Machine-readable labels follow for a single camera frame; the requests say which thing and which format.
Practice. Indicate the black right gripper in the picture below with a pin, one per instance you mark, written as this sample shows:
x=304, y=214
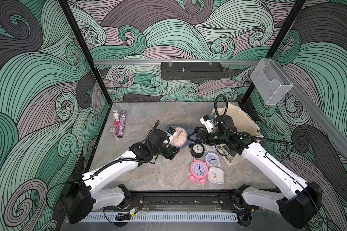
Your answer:
x=200, y=133

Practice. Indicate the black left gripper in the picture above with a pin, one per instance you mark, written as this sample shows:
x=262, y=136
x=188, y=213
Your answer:
x=170, y=152

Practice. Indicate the large round blue-rim clock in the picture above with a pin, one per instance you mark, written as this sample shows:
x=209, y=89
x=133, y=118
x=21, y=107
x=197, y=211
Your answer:
x=178, y=137

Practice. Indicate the floral canvas tote bag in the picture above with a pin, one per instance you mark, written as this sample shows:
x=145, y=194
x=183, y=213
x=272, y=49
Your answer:
x=243, y=122

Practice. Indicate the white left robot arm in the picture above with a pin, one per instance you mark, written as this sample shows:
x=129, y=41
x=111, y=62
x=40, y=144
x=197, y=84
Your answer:
x=84, y=193

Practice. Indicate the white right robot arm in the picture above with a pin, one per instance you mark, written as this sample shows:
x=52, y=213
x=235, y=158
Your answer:
x=296, y=200

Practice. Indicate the light blue square alarm clock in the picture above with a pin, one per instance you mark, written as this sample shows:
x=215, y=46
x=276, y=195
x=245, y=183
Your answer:
x=210, y=149

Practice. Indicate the white purple-face alarm clock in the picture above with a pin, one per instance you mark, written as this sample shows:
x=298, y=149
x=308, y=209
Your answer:
x=212, y=160

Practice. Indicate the black twin-bell alarm clock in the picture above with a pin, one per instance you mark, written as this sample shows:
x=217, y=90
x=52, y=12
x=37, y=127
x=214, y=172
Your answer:
x=197, y=151

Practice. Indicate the light blue square clock back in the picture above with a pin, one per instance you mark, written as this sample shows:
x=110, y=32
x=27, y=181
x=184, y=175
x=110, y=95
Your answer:
x=192, y=136

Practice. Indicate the white square alarm clock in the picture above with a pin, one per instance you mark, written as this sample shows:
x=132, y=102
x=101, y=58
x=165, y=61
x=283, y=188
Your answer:
x=216, y=175

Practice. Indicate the pink twin-bell alarm clock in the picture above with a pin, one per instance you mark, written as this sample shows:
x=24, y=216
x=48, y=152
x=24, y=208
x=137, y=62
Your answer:
x=198, y=172

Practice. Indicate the purple patterned tube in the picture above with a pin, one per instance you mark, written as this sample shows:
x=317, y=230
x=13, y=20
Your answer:
x=120, y=131

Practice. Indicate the white rabbit figurine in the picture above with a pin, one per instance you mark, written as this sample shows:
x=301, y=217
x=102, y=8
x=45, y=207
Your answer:
x=116, y=118

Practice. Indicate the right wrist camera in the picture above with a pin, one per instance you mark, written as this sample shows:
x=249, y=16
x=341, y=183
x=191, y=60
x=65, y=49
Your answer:
x=218, y=124

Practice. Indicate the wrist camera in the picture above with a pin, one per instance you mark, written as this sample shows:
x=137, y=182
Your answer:
x=159, y=138
x=218, y=124

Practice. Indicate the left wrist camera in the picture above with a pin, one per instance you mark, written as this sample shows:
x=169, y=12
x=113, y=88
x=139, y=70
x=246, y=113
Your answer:
x=159, y=138

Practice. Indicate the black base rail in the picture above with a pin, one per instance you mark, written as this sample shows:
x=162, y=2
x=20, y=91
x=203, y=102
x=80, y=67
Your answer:
x=173, y=199

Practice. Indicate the black perforated wall tray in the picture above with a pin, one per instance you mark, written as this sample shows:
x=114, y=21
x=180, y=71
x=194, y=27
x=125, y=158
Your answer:
x=194, y=71

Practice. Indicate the clear acrylic wall holder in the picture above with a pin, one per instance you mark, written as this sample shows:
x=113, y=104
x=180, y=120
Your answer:
x=271, y=81

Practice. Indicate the white slotted cable duct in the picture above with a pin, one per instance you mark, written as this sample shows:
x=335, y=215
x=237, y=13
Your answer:
x=166, y=217

